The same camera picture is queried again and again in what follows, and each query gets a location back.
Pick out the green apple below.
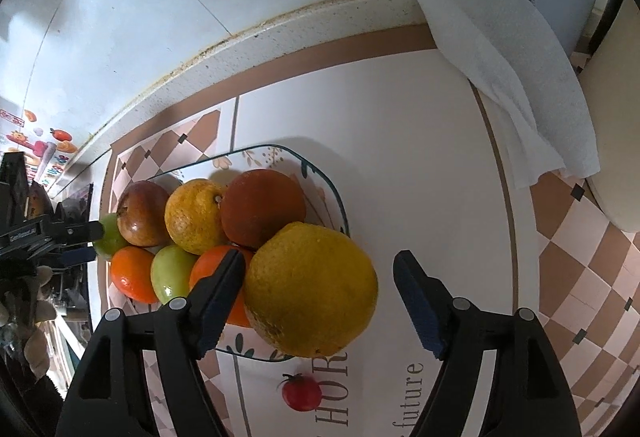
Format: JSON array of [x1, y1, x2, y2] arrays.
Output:
[[151, 244, 198, 305], [93, 213, 128, 261]]

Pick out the orange tangerine front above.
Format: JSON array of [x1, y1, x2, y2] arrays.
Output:
[[111, 245, 158, 304]]

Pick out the orange tangerine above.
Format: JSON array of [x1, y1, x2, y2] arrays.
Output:
[[111, 245, 158, 304], [188, 244, 255, 329]]

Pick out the green apple front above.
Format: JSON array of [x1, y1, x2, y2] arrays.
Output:
[[151, 244, 198, 305]]

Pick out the brown apple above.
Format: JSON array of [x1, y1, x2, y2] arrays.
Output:
[[116, 180, 170, 247]]

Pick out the yellow citrus fruit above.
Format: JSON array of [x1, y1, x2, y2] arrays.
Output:
[[165, 178, 228, 255]]

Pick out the large yellow orange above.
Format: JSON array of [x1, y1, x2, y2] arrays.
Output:
[[243, 223, 378, 358]]

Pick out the dark red-orange tangerine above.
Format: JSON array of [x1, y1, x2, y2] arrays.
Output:
[[220, 168, 307, 249]]

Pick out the red cherry tomato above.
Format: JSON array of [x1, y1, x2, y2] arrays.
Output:
[[281, 373, 322, 412]]

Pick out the checkered counter mat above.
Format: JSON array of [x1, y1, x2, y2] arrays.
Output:
[[103, 26, 639, 436]]

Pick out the white paper towel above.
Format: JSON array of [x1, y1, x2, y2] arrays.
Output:
[[417, 0, 601, 188]]

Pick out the cream utensil holder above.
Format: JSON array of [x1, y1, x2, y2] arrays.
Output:
[[579, 0, 640, 232]]

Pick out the colourful wall sticker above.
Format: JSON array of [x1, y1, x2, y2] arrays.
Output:
[[1, 99, 78, 190]]

